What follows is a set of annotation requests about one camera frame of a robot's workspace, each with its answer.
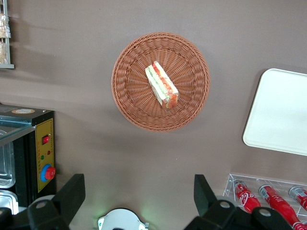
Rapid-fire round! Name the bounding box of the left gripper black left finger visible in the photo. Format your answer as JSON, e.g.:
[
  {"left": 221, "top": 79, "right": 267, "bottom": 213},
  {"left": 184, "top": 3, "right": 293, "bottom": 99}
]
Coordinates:
[{"left": 0, "top": 173, "right": 86, "bottom": 230}]

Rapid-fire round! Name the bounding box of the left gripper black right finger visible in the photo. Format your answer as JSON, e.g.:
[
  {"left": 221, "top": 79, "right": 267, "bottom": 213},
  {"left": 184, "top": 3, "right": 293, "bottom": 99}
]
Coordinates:
[{"left": 184, "top": 174, "right": 293, "bottom": 230}]

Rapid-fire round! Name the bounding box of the triangle sandwich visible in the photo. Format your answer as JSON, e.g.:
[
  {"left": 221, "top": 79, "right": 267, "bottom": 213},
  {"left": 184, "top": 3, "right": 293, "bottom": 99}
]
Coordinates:
[{"left": 144, "top": 61, "right": 179, "bottom": 110}]

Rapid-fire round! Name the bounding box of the cream plastic serving tray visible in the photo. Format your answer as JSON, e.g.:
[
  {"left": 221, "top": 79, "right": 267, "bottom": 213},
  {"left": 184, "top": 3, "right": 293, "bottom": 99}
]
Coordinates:
[{"left": 242, "top": 68, "right": 307, "bottom": 157}]

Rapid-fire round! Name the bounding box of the round brown wicker basket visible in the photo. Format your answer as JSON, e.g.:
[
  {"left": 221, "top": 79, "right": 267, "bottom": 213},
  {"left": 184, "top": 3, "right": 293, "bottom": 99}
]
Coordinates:
[{"left": 111, "top": 32, "right": 211, "bottom": 133}]

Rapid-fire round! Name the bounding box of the red cola bottle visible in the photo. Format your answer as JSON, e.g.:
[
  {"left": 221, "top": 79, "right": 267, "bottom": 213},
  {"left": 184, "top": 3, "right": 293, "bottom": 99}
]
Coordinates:
[
  {"left": 234, "top": 179, "right": 261, "bottom": 214},
  {"left": 288, "top": 185, "right": 307, "bottom": 211},
  {"left": 258, "top": 184, "right": 307, "bottom": 230}
]

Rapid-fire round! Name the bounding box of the clear acrylic bottle rack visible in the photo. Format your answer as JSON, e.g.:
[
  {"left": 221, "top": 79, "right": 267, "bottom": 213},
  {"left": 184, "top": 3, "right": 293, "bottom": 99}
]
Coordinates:
[{"left": 222, "top": 173, "right": 307, "bottom": 230}]

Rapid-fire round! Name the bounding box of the steel warmer pan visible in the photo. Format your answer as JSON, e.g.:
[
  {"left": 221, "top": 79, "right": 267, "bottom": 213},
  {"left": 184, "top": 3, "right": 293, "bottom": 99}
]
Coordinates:
[{"left": 0, "top": 190, "right": 19, "bottom": 216}]

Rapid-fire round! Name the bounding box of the black food warmer yellow panel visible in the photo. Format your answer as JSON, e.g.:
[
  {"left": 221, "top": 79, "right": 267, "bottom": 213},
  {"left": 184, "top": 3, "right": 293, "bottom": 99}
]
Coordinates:
[{"left": 0, "top": 104, "right": 58, "bottom": 208}]

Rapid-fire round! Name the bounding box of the clear bag of pastry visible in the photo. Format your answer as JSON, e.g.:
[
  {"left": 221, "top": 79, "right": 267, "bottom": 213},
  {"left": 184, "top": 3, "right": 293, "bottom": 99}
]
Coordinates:
[
  {"left": 0, "top": 13, "right": 12, "bottom": 39},
  {"left": 0, "top": 41, "right": 8, "bottom": 65}
]

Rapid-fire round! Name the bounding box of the grey wire snack shelf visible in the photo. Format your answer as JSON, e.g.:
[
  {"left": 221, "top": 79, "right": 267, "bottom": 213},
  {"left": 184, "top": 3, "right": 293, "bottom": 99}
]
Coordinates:
[{"left": 0, "top": 0, "right": 15, "bottom": 69}]

